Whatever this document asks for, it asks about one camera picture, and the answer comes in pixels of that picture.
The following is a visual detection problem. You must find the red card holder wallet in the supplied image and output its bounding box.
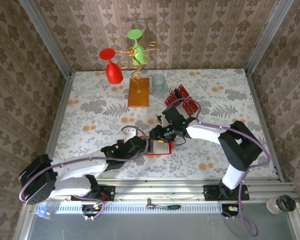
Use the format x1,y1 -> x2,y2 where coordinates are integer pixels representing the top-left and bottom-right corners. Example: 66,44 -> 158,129
139,134 -> 174,158

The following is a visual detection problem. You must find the clear glass tumbler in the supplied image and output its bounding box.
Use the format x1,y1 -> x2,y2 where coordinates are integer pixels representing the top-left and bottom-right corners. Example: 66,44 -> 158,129
151,73 -> 167,97

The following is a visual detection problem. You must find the green wine glass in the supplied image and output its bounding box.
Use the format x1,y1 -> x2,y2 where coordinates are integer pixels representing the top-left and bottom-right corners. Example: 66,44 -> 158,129
126,29 -> 151,66

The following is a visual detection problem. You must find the red wine glass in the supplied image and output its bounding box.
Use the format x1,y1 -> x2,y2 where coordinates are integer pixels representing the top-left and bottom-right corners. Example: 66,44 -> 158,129
99,48 -> 124,85

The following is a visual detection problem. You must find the grey metal panel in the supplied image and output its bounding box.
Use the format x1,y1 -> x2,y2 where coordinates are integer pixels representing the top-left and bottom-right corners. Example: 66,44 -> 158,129
13,202 -> 300,240

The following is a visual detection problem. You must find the blue white connector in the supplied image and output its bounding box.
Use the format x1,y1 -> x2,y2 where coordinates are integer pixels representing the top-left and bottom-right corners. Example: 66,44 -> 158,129
36,205 -> 55,221

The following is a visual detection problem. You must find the glass jar black lid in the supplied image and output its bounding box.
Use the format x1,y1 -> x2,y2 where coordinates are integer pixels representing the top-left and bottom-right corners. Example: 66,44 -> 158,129
266,194 -> 297,215

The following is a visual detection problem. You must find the gold wire rack wooden base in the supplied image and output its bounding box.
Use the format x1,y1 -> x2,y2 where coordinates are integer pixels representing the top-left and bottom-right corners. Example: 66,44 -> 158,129
113,35 -> 160,109

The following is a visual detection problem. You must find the aluminium front frame rail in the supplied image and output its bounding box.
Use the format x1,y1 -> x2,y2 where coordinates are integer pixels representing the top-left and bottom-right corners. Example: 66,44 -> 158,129
24,177 -> 297,204

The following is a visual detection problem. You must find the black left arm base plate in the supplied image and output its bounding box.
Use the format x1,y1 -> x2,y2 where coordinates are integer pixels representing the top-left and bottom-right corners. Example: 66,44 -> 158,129
89,185 -> 116,202

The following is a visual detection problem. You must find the slotted grey cable duct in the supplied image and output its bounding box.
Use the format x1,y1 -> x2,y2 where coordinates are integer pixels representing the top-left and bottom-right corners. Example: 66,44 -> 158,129
33,203 -> 225,215

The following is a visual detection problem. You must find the ratchet wrench green handle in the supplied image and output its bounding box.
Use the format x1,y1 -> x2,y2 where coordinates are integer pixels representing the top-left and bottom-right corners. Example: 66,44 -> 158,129
146,198 -> 182,211

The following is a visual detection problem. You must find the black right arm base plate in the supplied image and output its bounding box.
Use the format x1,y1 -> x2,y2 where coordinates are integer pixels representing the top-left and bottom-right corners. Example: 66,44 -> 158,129
203,184 -> 250,202

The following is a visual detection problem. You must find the aluminium side rail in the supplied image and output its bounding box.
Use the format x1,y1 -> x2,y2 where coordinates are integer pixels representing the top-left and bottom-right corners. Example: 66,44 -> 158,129
243,68 -> 286,182
39,72 -> 75,180

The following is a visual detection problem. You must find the aluminium frame post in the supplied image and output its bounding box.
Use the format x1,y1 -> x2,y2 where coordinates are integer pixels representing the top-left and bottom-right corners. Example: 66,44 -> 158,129
18,0 -> 73,80
244,0 -> 295,76

